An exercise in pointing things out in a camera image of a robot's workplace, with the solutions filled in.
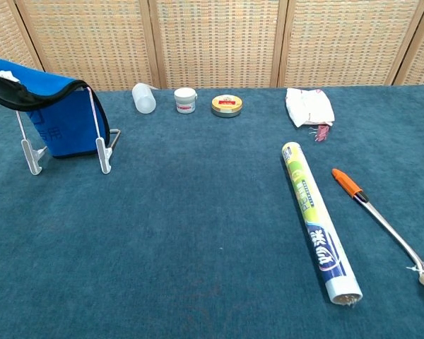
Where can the blue grey microfibre cloth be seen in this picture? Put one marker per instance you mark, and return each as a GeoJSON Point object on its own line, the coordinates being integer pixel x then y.
{"type": "Point", "coordinates": [70, 120]}

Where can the round yellow tin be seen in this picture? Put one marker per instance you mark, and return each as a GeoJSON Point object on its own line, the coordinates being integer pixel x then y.
{"type": "Point", "coordinates": [227, 105]}

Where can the small white jar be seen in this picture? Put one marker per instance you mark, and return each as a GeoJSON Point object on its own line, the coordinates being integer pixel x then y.
{"type": "Point", "coordinates": [185, 100]}

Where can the teal table cloth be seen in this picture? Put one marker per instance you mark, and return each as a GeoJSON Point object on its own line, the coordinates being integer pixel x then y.
{"type": "Point", "coordinates": [162, 229]}

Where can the translucent plastic squeeze bottle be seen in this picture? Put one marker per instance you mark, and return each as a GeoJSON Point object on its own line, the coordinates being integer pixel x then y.
{"type": "Point", "coordinates": [143, 100]}

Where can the cling film roll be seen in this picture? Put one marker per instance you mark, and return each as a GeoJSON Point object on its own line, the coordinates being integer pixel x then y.
{"type": "Point", "coordinates": [314, 219]}

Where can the small pink clip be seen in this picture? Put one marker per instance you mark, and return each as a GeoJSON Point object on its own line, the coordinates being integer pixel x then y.
{"type": "Point", "coordinates": [321, 133]}

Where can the white tissue packet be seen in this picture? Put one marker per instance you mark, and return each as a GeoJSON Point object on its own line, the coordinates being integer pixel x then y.
{"type": "Point", "coordinates": [309, 106]}

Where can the woven folding screen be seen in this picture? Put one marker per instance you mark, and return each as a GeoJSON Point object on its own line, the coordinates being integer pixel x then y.
{"type": "Point", "coordinates": [215, 42]}

